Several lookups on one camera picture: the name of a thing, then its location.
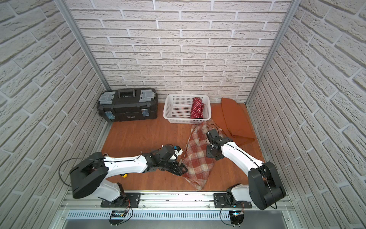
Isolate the right controller board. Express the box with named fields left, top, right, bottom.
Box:
left=229, top=211, right=245, bottom=227

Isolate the orange brown skirt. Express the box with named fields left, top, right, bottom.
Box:
left=211, top=98, right=255, bottom=146

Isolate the white plastic basket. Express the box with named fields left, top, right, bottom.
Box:
left=163, top=94, right=211, bottom=125

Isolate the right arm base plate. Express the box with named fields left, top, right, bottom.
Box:
left=213, top=193, right=252, bottom=209

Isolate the black plastic toolbox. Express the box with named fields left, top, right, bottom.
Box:
left=97, top=88, right=158, bottom=123

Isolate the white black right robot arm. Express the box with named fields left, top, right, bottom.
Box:
left=206, top=129, right=286, bottom=210

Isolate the red polka dot skirt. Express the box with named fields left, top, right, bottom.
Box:
left=190, top=97, right=205, bottom=119

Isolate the red plaid skirt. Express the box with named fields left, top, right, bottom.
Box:
left=181, top=119, right=223, bottom=191

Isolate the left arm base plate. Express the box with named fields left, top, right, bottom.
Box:
left=101, top=192, right=141, bottom=208

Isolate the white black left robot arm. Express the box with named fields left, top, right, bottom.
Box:
left=69, top=145, right=188, bottom=207

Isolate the left controller board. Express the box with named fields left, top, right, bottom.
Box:
left=109, top=210, right=131, bottom=226

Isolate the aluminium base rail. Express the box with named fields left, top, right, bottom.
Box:
left=57, top=190, right=295, bottom=212

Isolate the controller board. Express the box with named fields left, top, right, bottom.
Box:
left=109, top=210, right=131, bottom=226
left=229, top=211, right=245, bottom=227

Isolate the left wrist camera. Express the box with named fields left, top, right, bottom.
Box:
left=173, top=146, right=183, bottom=158

